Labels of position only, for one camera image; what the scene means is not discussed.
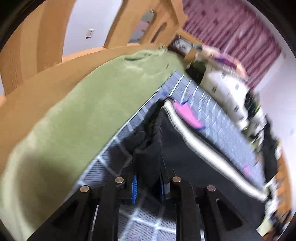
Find white floral black comforter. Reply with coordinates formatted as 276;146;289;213
186;61;268;146

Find black clothing pile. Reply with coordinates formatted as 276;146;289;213
261;115;278;183

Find wooden bed frame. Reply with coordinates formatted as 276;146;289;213
1;1;200;169

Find black pants with white stripe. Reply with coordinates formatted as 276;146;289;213
123;99;267;228

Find white wall socket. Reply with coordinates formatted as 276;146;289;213
85;29;94;39

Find green fleece blanket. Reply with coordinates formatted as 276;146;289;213
1;49;184;240

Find maroon patterned curtain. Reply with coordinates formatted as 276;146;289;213
183;0;281;88

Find colourful patterned pillow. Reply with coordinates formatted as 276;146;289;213
199;44;249;79

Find grey checked star bedsheet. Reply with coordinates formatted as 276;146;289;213
76;71;266;241

